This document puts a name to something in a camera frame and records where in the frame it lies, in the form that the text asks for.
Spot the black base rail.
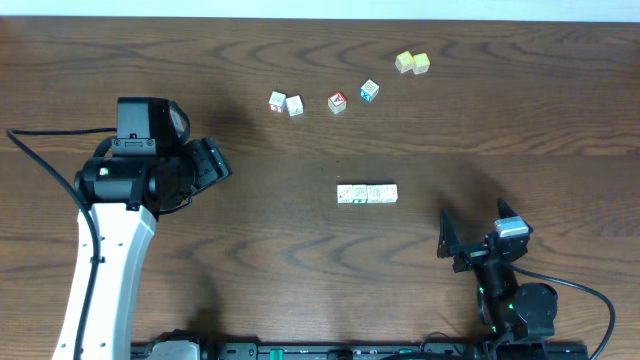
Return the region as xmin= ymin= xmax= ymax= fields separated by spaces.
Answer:
xmin=130 ymin=341 xmax=590 ymax=360

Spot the white block blue side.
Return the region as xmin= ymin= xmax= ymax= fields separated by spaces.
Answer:
xmin=286 ymin=95 xmax=304 ymax=116

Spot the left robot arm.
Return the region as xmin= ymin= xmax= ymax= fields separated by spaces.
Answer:
xmin=54 ymin=97 xmax=232 ymax=359

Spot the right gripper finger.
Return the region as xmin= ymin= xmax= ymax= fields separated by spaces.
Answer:
xmin=497 ymin=198 xmax=518 ymax=219
xmin=437 ymin=208 xmax=459 ymax=258

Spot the yellow block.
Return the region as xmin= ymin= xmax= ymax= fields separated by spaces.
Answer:
xmin=412 ymin=53 xmax=431 ymax=75
xmin=395 ymin=51 xmax=414 ymax=73
xmin=352 ymin=184 xmax=368 ymax=204

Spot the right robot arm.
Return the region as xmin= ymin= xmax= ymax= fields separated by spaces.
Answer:
xmin=437 ymin=199 xmax=558 ymax=359

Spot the white block with figure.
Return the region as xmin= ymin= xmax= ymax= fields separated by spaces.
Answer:
xmin=366 ymin=185 xmax=384 ymax=203

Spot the green sided white block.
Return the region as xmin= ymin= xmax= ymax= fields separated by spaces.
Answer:
xmin=382 ymin=184 xmax=398 ymax=203

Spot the red letter A block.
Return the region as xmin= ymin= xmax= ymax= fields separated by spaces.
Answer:
xmin=328 ymin=91 xmax=347 ymax=114

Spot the white block red number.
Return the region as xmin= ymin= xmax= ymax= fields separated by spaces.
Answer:
xmin=268 ymin=91 xmax=286 ymax=113

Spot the blue sided picture block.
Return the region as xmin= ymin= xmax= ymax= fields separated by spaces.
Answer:
xmin=360 ymin=79 xmax=380 ymax=102

